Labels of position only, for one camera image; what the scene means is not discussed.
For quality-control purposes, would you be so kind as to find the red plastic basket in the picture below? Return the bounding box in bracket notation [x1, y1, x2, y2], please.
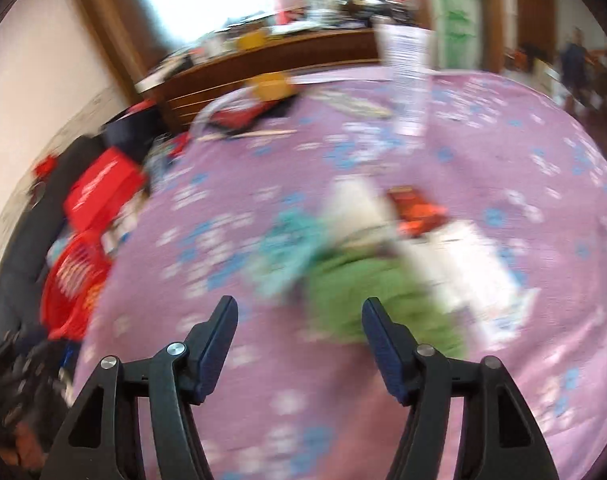
[40, 232, 112, 341]

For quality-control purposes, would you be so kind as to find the white medicine box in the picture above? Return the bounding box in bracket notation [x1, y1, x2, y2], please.
[399, 220, 540, 350]

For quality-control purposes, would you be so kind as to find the green knotted towel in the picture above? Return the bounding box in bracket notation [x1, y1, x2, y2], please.
[305, 249, 466, 358]

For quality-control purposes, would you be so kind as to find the red foil snack wrapper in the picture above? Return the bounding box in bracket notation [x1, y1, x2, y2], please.
[387, 186, 449, 238]

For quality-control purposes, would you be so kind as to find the teal tissue pack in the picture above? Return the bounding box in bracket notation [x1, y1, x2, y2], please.
[245, 208, 325, 298]

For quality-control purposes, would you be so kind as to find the black leather sofa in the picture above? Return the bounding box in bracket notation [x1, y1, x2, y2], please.
[0, 134, 110, 351]

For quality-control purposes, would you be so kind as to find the purple floral tablecloth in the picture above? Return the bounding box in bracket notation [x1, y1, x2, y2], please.
[75, 68, 607, 479]

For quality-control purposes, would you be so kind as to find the red gift bag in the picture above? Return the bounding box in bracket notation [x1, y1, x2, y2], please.
[64, 148, 145, 233]

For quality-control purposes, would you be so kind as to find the brown wooden counter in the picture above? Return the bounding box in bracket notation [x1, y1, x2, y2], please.
[141, 28, 378, 132]

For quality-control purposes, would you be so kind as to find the red black pouch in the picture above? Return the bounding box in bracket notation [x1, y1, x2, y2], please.
[207, 96, 298, 136]

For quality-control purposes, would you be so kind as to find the wooden chopstick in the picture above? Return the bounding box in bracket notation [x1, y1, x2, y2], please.
[197, 129, 297, 142]

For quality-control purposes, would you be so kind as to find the green patterned flat packet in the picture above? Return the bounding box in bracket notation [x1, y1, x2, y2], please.
[310, 89, 392, 119]

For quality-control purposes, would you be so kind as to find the yellow bowl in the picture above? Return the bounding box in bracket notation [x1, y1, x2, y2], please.
[248, 72, 298, 102]

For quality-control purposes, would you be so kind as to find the white lotion tube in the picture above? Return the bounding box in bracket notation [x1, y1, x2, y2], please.
[374, 23, 431, 136]

